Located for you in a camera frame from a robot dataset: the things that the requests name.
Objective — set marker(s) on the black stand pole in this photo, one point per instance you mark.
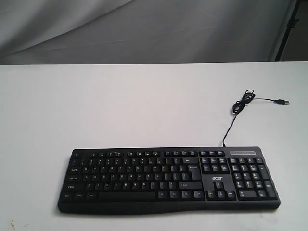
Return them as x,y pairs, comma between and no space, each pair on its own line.
292,21

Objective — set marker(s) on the black acer keyboard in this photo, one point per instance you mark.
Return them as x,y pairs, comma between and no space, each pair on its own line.
129,181

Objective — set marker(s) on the grey backdrop cloth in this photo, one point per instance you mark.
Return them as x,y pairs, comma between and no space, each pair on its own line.
141,31

